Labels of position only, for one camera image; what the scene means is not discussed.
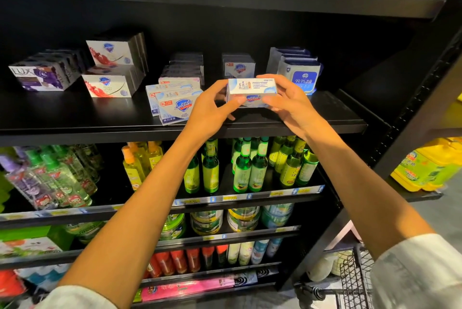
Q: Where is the person's left hand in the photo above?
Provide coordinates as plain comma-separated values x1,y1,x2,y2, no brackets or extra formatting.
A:
180,79,246,143

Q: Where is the person's right hand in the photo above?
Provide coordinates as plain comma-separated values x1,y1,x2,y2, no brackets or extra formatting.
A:
256,74,326,140

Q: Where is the single white blue soap box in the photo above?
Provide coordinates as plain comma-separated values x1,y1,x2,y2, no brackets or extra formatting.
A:
227,77,278,109
146,83,197,117
157,90,205,125

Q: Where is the black store shelf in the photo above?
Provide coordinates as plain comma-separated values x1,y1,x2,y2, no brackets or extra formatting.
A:
0,0,462,309

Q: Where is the black wire shopping cart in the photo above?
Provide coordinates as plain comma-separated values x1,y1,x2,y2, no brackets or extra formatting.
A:
296,243,376,309

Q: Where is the person's right forearm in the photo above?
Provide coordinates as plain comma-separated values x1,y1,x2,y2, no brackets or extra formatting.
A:
307,125,437,259

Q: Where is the person's left forearm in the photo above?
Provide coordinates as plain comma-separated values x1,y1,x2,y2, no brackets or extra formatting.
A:
58,128,210,309

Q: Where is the row of white upright packs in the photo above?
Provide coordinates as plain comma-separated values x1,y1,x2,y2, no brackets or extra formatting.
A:
266,46,323,97

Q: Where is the row of white pink soap boxes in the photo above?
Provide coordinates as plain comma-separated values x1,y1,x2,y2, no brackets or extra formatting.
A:
159,52,205,85

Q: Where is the row of white blue soap boxes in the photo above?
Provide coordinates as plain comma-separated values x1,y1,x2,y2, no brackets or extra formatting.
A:
222,53,257,79

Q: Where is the row of green yellow bottles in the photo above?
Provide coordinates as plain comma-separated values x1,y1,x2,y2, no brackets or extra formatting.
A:
121,135,320,194

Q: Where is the row of white red soap boxes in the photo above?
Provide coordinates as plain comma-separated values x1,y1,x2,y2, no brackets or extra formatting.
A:
81,32,150,99

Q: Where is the green lidded wipe tub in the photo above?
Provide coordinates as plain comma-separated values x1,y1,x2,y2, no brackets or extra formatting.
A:
227,206,262,232
190,209,225,236
160,213,187,241
261,203,295,229

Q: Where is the row of white small bottles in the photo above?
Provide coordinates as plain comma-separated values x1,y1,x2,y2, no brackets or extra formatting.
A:
227,236,284,266

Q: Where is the yellow detergent jug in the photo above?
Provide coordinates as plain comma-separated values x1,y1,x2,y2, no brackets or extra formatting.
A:
391,138,462,192

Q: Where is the cream white pouch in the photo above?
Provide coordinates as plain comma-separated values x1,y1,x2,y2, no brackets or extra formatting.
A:
309,251,336,282

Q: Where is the row of purple soap boxes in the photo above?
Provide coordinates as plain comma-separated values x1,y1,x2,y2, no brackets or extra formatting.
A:
9,48,91,93

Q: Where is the long pink packet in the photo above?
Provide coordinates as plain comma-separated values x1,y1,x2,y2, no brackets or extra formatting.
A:
141,269,259,302

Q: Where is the green white box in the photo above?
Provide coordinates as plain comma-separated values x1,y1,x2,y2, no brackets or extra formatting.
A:
0,226,73,259

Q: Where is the red snack packet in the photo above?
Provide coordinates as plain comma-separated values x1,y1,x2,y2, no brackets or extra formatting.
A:
0,269,26,299

